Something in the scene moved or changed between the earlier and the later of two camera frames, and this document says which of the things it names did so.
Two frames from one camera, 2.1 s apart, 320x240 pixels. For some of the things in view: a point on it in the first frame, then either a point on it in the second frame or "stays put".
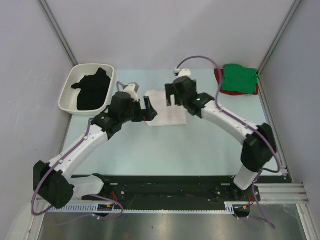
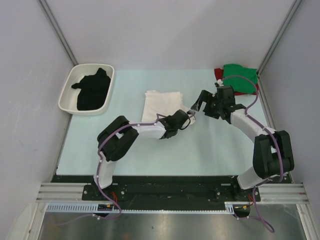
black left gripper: (150, 113) -> (166, 118)
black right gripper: (171, 90) -> (203, 97)
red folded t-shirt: (219, 74) stays put
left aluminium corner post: (59, 31) stays put
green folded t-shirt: (237, 78) stays put
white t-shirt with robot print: (167, 115) stays put
